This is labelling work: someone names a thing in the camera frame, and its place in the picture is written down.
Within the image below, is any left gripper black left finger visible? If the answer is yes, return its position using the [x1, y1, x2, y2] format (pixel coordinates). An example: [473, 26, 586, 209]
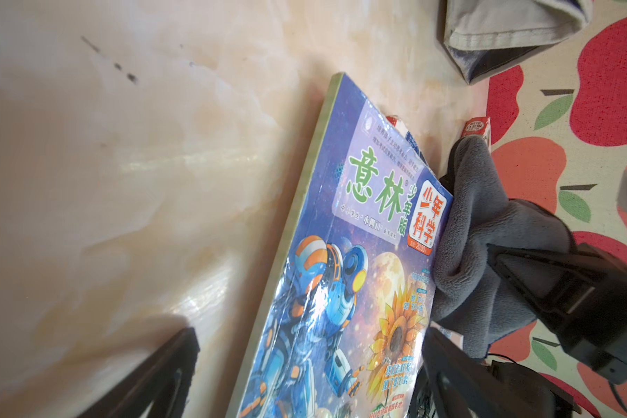
[81, 327, 200, 417]

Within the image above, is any red black manga book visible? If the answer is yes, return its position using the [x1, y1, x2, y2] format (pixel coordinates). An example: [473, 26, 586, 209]
[387, 115, 428, 165]

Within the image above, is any cream printed canvas bag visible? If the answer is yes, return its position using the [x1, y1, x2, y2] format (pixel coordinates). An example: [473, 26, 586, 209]
[442, 0, 594, 85]

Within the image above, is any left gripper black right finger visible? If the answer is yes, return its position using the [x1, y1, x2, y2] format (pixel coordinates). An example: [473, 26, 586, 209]
[421, 328, 540, 418]

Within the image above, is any grey green microfibre cloth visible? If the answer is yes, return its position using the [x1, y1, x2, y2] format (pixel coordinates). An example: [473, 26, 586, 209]
[432, 135, 576, 359]

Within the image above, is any blue robot sunflower magazine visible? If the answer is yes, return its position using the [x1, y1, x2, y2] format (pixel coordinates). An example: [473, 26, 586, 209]
[227, 73, 453, 417]

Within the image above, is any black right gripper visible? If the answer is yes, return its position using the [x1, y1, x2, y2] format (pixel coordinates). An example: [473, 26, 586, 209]
[488, 244, 627, 384]

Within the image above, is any red green cover book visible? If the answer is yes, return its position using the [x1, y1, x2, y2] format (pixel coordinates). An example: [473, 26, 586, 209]
[460, 117, 491, 152]

